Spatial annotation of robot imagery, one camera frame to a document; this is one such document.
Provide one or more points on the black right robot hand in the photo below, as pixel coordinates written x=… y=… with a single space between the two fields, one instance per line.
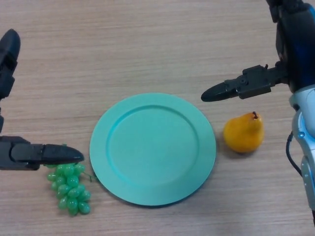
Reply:
x=295 y=49

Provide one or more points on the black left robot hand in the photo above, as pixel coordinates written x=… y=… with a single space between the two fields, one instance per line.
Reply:
x=14 y=152

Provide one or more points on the yellow pear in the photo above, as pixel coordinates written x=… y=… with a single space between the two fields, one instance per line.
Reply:
x=243 y=135

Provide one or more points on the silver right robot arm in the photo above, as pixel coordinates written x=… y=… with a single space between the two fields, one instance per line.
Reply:
x=306 y=132

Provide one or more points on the turquoise round plate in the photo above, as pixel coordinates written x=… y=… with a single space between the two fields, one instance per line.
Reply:
x=152 y=150

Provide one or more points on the green grape bunch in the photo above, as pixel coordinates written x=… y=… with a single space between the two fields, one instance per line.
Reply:
x=70 y=190

